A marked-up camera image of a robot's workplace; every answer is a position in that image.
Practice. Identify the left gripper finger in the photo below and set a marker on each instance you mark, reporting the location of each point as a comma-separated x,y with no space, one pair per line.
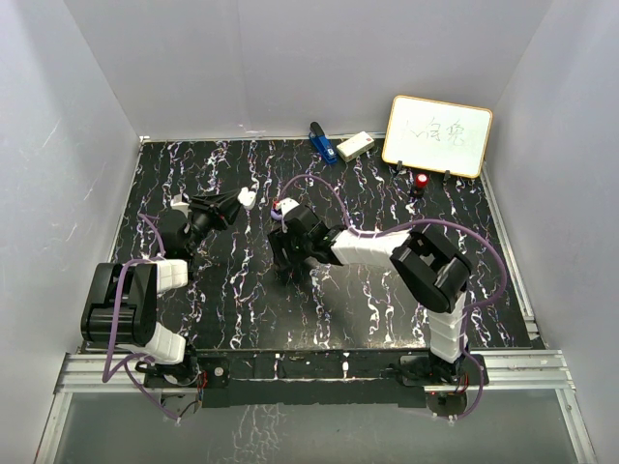
209,200
226,210

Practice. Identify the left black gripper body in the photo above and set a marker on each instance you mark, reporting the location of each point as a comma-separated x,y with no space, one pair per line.
204,219

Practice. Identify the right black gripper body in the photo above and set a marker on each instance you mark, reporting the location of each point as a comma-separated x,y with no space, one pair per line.
297,249

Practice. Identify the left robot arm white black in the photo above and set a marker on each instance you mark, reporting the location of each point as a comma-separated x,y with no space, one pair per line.
121,308

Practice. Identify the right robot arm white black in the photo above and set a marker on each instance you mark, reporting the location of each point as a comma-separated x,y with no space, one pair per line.
428,264

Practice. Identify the blue stapler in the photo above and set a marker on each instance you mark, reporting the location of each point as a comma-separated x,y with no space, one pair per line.
321,143

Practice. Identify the small cream cardboard box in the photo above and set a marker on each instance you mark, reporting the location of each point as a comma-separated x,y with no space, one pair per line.
354,146

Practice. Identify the red emergency stop button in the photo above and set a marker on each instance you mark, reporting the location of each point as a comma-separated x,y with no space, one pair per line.
419,185

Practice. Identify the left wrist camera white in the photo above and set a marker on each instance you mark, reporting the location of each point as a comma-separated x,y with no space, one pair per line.
180,203

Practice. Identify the whiteboard with yellow frame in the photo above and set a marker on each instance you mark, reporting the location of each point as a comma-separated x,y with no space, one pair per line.
437,136

